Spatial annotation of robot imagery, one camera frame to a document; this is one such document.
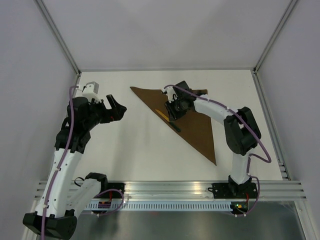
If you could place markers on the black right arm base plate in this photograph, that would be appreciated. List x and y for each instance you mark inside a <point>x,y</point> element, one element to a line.
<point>228,191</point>

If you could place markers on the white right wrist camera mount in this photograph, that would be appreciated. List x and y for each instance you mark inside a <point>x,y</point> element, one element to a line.
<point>170,93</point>

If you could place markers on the grey aluminium frame post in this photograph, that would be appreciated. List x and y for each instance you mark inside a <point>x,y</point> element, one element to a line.
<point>43,9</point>

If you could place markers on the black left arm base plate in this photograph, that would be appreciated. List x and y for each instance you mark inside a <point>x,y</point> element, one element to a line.
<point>112,191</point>

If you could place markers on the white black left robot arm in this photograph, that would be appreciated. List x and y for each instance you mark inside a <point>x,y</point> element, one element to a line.
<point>56,214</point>

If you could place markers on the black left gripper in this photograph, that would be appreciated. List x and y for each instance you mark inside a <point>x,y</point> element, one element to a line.
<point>115,113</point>

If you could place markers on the right rear aluminium frame post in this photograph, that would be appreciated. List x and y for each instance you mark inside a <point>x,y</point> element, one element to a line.
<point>275,35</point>

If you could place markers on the brown cloth napkin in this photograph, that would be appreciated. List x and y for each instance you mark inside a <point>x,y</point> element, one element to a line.
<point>196,128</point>

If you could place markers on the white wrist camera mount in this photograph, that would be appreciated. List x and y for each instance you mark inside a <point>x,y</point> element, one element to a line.
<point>170,93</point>
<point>89,91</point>

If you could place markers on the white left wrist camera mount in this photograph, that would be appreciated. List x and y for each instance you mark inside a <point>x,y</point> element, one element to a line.
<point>89,91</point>

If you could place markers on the right side aluminium rail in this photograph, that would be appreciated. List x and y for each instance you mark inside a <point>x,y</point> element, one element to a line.
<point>271,126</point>

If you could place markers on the white slotted cable duct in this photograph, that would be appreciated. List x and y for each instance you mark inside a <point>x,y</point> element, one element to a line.
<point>220,206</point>

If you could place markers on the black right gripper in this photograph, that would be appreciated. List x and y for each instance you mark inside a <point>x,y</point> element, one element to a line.
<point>173,114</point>

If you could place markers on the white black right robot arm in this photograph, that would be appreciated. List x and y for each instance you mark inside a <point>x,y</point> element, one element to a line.
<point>242,133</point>

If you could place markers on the left side aluminium rail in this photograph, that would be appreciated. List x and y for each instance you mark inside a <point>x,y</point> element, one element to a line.
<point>64,137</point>

